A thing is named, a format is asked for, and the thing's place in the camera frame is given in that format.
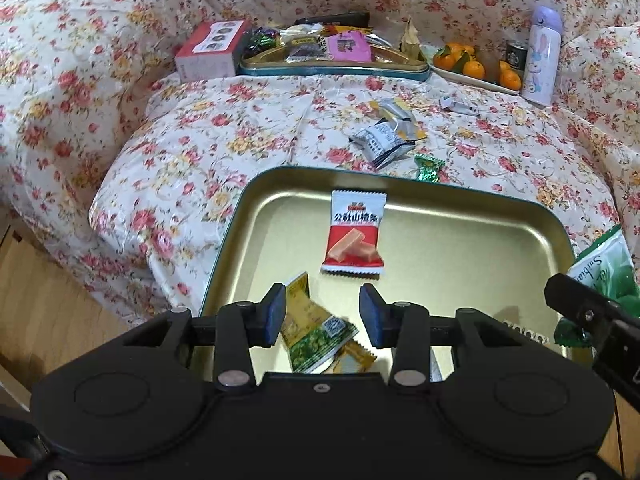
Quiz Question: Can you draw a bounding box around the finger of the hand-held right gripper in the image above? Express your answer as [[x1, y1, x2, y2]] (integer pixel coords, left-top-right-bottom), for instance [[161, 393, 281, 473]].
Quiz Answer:
[[544, 272, 630, 334]]

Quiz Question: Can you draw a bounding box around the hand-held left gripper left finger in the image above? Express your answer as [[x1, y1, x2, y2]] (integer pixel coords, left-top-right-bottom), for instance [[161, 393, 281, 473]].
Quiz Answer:
[[117, 282, 288, 393]]

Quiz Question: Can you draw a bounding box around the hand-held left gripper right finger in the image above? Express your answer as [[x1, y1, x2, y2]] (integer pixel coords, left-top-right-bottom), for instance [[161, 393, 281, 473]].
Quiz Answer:
[[359, 282, 523, 393]]

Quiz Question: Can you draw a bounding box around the yellow green pea packet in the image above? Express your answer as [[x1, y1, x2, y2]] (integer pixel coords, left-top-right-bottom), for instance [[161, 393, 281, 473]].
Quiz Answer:
[[279, 272, 358, 375]]

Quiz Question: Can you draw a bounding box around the golden candy packet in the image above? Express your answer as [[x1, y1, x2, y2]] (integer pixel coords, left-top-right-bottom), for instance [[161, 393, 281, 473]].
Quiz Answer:
[[332, 340, 378, 374]]

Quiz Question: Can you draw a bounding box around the green snack bag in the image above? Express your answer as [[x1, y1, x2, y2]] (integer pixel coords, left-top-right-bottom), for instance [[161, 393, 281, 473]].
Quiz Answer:
[[552, 225, 640, 348]]

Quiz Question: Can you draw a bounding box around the red snack packet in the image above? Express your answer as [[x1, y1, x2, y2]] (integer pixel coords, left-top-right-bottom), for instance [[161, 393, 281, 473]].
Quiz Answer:
[[320, 189, 388, 277]]

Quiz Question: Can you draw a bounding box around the gold tin tray teal rim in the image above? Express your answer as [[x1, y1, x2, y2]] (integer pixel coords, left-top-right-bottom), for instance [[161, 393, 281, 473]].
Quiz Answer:
[[200, 166, 593, 376]]

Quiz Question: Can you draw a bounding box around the silver yellow snack packet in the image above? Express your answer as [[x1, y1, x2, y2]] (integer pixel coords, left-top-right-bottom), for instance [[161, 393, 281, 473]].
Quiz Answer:
[[372, 99, 428, 142]]

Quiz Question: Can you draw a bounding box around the teal tin full of snacks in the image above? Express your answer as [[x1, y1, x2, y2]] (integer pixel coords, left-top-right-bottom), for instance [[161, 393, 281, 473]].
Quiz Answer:
[[239, 35, 431, 82]]

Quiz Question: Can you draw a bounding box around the green candy wrapper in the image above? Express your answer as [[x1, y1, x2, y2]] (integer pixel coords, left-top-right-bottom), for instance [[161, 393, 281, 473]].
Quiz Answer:
[[414, 155, 446, 184]]

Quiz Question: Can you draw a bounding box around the grey black-print snack packet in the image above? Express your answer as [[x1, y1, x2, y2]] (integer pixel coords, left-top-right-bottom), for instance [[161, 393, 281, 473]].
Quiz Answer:
[[348, 122, 418, 171]]

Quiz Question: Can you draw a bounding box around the small white candy wrapper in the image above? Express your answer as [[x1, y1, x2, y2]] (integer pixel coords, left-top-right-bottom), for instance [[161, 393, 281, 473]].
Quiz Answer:
[[439, 96, 481, 117]]

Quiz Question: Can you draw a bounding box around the pale rectangular fruit plate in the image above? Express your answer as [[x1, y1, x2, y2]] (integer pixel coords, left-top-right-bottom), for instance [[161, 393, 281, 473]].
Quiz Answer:
[[430, 44, 523, 97]]

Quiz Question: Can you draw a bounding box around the purple rabbit thermos bottle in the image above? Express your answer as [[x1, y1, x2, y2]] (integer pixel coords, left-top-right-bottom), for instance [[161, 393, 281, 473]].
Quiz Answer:
[[520, 5, 563, 107]]

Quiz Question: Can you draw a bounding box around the dark coffee can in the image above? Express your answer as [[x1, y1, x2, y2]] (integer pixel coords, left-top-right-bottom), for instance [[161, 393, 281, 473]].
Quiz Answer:
[[506, 40, 530, 78]]

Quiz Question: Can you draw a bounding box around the brown kiwi fruit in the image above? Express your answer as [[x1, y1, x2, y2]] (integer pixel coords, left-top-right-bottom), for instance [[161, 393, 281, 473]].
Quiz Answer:
[[477, 50, 506, 83]]

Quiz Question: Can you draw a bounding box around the plate of oranges and kiwi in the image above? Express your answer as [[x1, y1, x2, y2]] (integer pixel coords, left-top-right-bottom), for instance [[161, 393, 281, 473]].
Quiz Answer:
[[432, 42, 522, 92]]

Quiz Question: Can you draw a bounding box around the red cardboard box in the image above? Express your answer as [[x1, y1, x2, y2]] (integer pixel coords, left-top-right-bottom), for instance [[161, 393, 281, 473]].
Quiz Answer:
[[174, 21, 253, 81]]

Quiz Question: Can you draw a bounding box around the heap of assorted snack packets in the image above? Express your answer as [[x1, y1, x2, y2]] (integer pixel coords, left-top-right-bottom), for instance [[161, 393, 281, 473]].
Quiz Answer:
[[245, 22, 401, 63]]

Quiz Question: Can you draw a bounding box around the pink snack packet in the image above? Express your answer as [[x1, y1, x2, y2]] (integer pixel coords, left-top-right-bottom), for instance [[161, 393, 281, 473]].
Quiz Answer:
[[325, 31, 373, 62]]

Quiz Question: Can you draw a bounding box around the brown paper bag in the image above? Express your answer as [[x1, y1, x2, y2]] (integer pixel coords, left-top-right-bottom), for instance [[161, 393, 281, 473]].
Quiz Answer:
[[399, 16, 422, 58]]

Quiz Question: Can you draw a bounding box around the black remote control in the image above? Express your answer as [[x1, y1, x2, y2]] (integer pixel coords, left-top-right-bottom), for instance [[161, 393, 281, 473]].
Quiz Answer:
[[294, 11, 371, 28]]

